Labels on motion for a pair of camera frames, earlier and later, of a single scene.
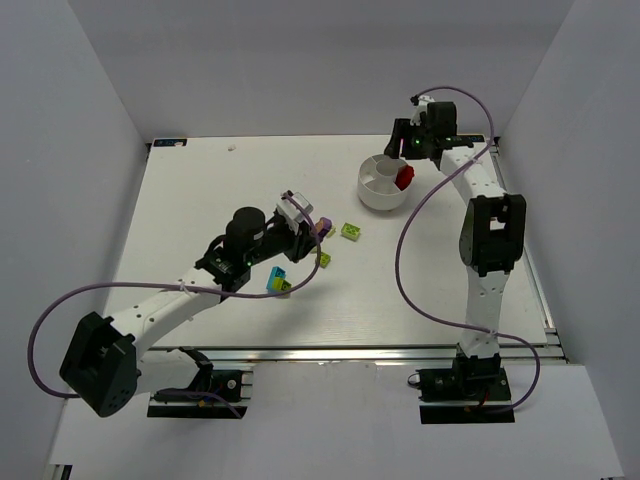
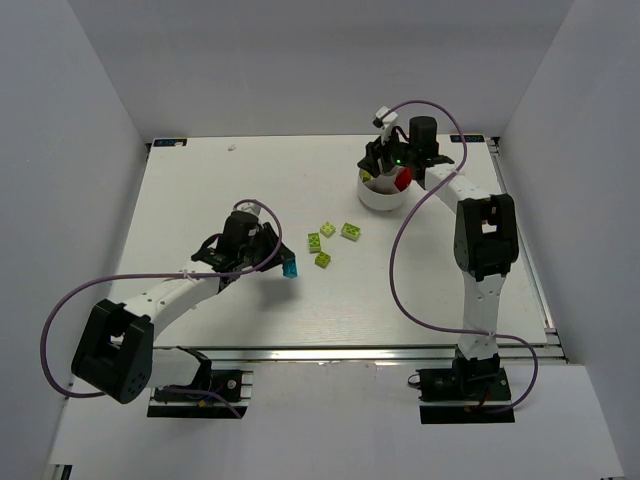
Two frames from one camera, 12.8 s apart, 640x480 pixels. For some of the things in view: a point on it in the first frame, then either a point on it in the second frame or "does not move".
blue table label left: x=169 y=142 does not move
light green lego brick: x=350 y=231 does not move
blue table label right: x=473 y=138 does not move
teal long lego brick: x=276 y=271 → x=290 y=268
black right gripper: x=398 y=138 → x=375 y=159
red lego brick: x=403 y=176 does not move
